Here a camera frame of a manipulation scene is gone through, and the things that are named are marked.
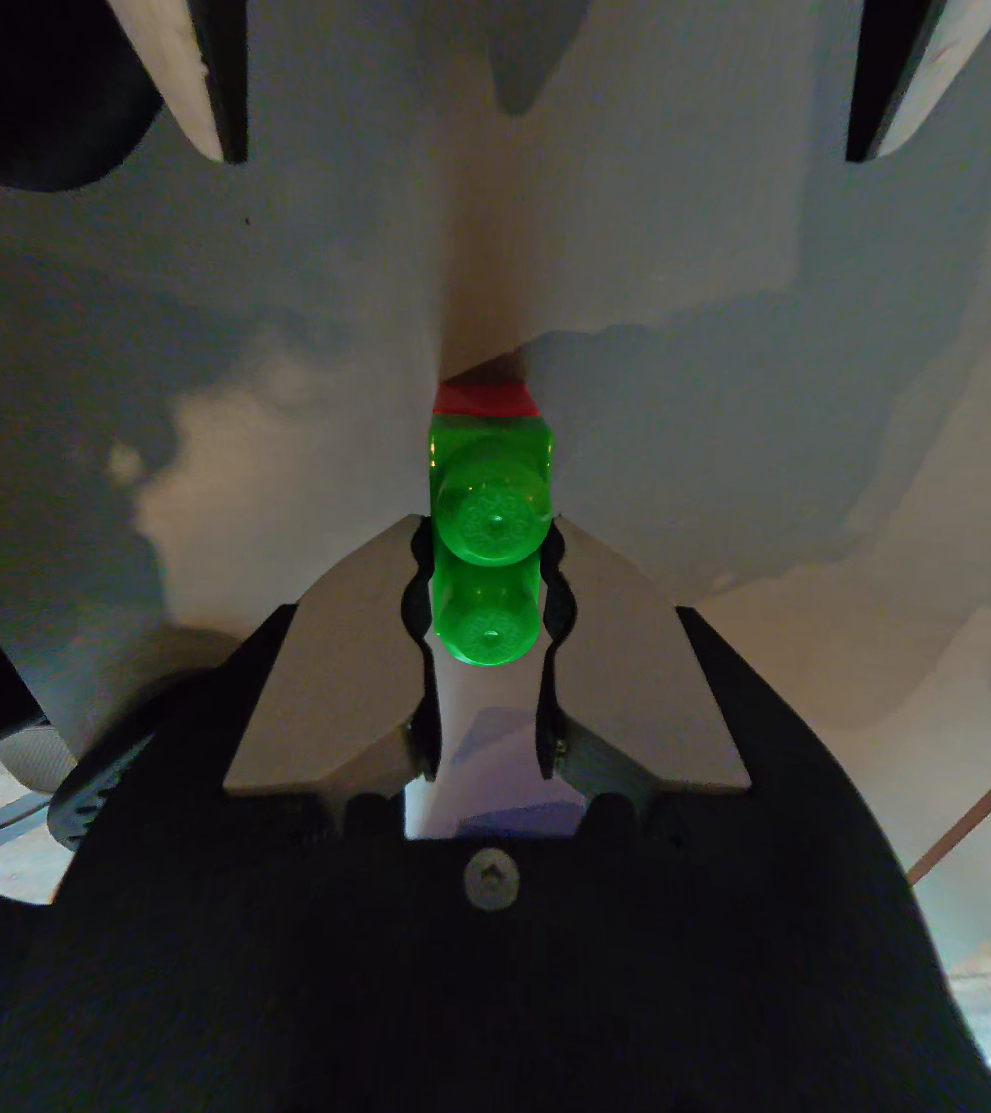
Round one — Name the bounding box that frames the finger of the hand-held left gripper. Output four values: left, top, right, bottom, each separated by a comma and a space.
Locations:
104, 1, 251, 168
845, 1, 991, 166

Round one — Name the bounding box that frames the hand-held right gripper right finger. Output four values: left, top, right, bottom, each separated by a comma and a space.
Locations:
539, 515, 754, 792

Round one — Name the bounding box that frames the green two-stud mega block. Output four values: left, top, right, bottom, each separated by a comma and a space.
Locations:
426, 413, 559, 667

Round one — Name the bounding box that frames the black honeycomb rubber pad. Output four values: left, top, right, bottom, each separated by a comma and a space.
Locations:
0, 1, 169, 194

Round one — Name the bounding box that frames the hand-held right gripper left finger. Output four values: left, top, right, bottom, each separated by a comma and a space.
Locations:
224, 515, 441, 794

